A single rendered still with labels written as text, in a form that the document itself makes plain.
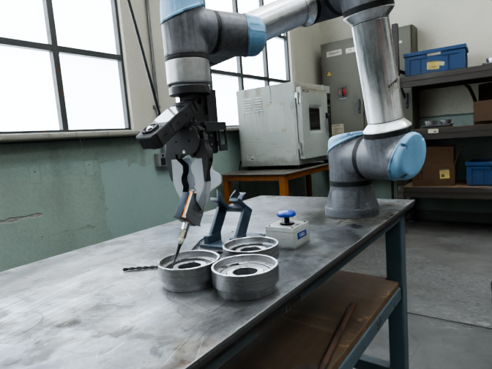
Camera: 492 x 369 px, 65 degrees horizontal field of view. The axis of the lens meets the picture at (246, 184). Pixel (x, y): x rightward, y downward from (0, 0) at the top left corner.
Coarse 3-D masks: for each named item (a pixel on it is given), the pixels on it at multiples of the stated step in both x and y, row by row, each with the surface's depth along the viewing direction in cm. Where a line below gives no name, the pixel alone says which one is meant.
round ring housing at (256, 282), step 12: (216, 264) 62; (228, 264) 64; (240, 264) 65; (264, 264) 63; (276, 264) 59; (216, 276) 58; (228, 276) 56; (240, 276) 55; (252, 276) 55; (264, 276) 56; (276, 276) 58; (228, 288) 56; (240, 288) 56; (252, 288) 56; (264, 288) 56; (240, 300) 56
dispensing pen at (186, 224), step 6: (180, 198) 67; (186, 198) 66; (180, 204) 66; (180, 210) 65; (174, 216) 65; (180, 216) 65; (186, 222) 66; (186, 228) 65; (180, 234) 65; (186, 234) 65; (180, 240) 64; (180, 246) 64; (174, 258) 64
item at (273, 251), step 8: (232, 240) 76; (240, 240) 77; (248, 240) 77; (256, 240) 77; (264, 240) 76; (272, 240) 74; (224, 248) 70; (240, 248) 74; (248, 248) 74; (256, 248) 74; (264, 248) 72; (272, 248) 69; (224, 256) 71; (272, 256) 69
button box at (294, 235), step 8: (272, 224) 85; (280, 224) 83; (288, 224) 83; (296, 224) 83; (304, 224) 83; (272, 232) 82; (280, 232) 81; (288, 232) 80; (296, 232) 80; (304, 232) 83; (280, 240) 82; (288, 240) 80; (296, 240) 80; (304, 240) 83; (288, 248) 81; (296, 248) 80
